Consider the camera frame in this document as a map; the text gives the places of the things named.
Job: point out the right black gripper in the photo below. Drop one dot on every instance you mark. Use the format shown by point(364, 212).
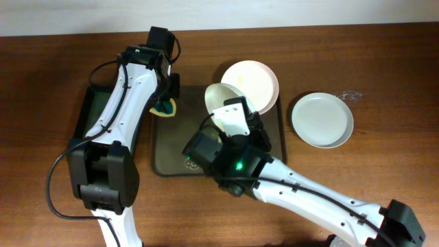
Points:
point(256, 130)

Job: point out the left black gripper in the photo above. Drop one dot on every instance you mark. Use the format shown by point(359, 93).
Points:
point(175, 92)

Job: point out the yellow green sponge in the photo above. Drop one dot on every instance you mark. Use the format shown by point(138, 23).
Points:
point(164, 108)

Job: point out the white plate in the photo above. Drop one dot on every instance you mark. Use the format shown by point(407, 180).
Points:
point(230, 108)

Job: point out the cream plate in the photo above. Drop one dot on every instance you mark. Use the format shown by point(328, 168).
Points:
point(256, 81)

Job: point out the grey plate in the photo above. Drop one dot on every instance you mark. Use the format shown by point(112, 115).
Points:
point(322, 120)

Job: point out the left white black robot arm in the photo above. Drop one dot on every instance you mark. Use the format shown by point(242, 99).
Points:
point(101, 165)

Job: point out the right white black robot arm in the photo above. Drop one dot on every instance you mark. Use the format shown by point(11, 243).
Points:
point(242, 166)

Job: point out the large dark plate tray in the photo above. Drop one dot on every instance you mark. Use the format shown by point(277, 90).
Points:
point(172, 134)

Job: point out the small dark sponge tray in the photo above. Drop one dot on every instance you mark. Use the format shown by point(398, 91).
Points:
point(98, 107)

